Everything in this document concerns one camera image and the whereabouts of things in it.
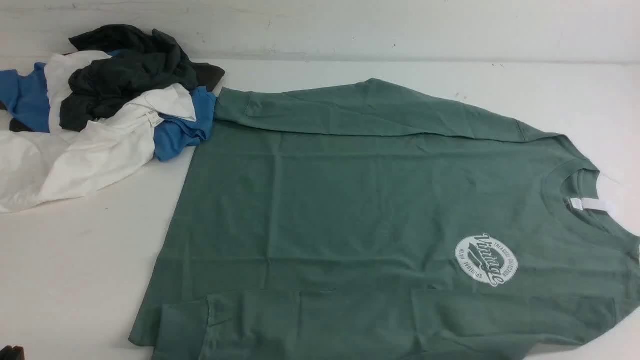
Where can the blue garment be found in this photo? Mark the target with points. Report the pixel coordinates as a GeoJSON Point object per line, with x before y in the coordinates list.
{"type": "Point", "coordinates": [182, 127]}

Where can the white garment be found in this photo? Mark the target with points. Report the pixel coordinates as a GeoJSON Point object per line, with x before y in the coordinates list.
{"type": "Point", "coordinates": [40, 167]}

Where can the dark grey garment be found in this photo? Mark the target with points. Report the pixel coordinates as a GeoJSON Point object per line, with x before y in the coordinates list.
{"type": "Point", "coordinates": [136, 63]}

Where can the green long-sleeve top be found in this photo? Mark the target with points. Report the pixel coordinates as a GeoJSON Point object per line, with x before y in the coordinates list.
{"type": "Point", "coordinates": [372, 222]}

